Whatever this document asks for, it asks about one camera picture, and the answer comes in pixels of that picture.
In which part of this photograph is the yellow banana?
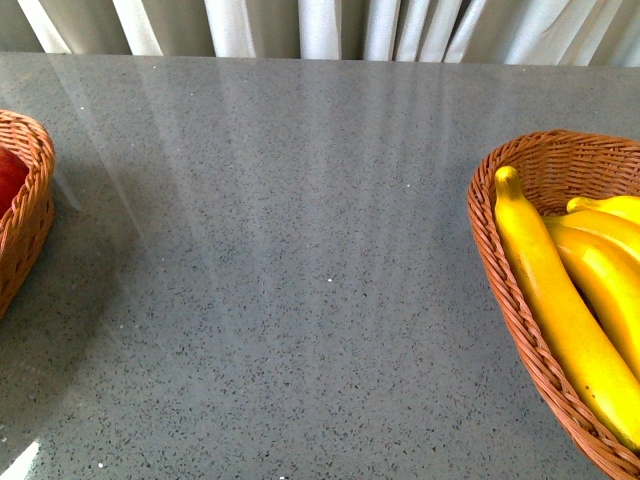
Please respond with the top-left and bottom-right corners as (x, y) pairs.
(544, 219), (639, 375)
(494, 166), (639, 454)

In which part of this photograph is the red apple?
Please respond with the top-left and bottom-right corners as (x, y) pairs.
(0, 146), (29, 216)

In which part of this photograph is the right brown wicker basket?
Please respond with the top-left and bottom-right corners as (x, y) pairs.
(467, 130), (639, 479)

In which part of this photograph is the brown wicker basket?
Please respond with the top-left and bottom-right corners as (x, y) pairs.
(467, 130), (639, 479)
(1, 110), (56, 313)

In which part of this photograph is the left brown wicker basket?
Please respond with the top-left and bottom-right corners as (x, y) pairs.
(1, 110), (56, 313)

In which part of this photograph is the front basket banana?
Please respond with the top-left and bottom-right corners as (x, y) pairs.
(542, 210), (639, 262)

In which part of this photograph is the basket banana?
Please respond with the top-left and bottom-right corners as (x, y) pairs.
(542, 210), (639, 262)
(566, 195), (640, 224)

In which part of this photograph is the back basket banana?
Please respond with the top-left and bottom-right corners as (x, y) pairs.
(566, 195), (640, 224)

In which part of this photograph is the white pleated curtain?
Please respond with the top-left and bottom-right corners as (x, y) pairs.
(1, 0), (639, 67)

